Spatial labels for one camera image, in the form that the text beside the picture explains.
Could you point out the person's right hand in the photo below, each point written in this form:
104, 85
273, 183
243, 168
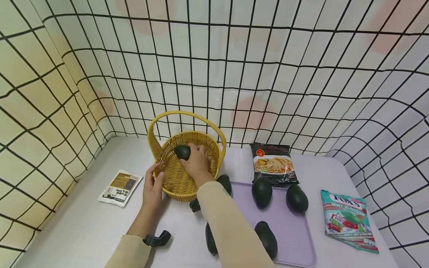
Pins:
198, 165

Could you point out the person's left hand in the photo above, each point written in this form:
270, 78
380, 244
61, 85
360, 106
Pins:
151, 191

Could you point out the person's right thumb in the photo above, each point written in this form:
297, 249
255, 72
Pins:
185, 162

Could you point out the person's left thumb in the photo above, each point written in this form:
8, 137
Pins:
160, 177

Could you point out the person's right fingers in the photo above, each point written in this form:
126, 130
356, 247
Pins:
199, 149

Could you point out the person's left index finger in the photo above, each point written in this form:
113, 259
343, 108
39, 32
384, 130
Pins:
153, 167

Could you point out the dark green avocado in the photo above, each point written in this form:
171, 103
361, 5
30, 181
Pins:
267, 239
297, 198
261, 192
182, 151
210, 241
225, 182

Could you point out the person's left forearm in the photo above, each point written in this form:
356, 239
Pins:
137, 242

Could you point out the person's right forearm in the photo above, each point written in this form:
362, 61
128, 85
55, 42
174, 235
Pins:
231, 230

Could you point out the white and brown packet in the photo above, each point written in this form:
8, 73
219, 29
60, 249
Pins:
120, 187

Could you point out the black wrist band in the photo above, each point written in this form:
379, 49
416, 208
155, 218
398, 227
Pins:
157, 239
195, 206

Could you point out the black noodle packet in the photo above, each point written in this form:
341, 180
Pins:
274, 163

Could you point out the light purple tray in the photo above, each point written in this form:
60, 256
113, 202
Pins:
291, 230

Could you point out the teal candy packet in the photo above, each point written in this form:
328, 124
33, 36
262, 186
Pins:
348, 219

